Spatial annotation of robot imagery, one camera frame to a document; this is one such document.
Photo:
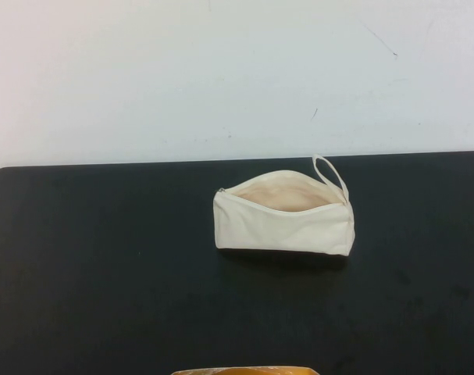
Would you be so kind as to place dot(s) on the cream fabric pencil case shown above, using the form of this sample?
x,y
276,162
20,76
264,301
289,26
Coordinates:
x,y
283,230

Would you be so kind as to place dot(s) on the yellow object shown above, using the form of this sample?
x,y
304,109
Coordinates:
x,y
244,371

